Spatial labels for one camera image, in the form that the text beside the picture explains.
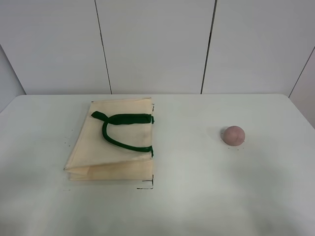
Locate pink peach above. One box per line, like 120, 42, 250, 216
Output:
220, 126, 246, 147

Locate cream linen bag green handles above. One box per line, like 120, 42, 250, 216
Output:
64, 98, 154, 181

